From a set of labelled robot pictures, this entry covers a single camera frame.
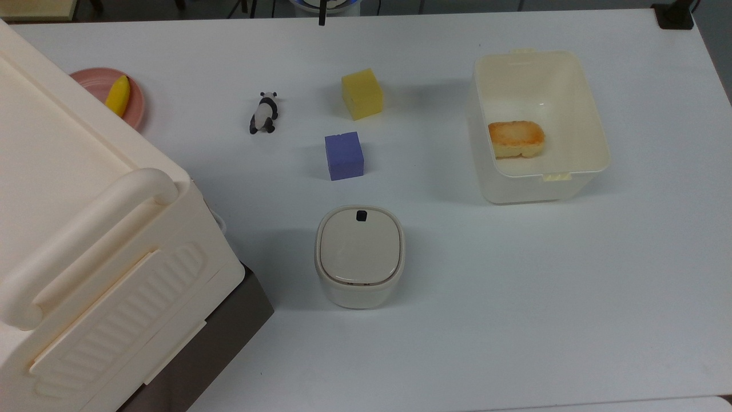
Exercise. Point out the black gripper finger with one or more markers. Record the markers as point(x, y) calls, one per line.
point(322, 14)

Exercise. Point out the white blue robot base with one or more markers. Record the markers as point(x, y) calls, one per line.
point(303, 4)

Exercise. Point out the cream open plastic bin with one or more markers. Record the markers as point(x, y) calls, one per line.
point(537, 86)

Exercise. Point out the dark wooden drawer cabinet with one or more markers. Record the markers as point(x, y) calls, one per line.
point(229, 326)

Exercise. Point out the yellow cube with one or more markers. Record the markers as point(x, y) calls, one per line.
point(362, 94)

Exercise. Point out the panda figurine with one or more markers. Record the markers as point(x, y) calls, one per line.
point(264, 111)

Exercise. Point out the purple cube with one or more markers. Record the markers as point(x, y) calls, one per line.
point(344, 155)

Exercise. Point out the pink plate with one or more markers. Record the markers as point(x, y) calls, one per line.
point(135, 106)

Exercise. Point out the yellow toy banana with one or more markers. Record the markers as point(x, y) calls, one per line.
point(118, 96)

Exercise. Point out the toasted bread slice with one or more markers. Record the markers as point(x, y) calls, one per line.
point(516, 139)

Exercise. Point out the cream lidded trash can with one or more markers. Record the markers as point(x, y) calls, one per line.
point(359, 252)

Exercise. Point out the light wooden furniture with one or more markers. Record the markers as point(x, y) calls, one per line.
point(34, 8)

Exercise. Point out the cream plastic storage box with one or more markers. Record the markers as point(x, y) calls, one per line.
point(57, 171)

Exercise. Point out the black table clamp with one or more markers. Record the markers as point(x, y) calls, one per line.
point(675, 16)

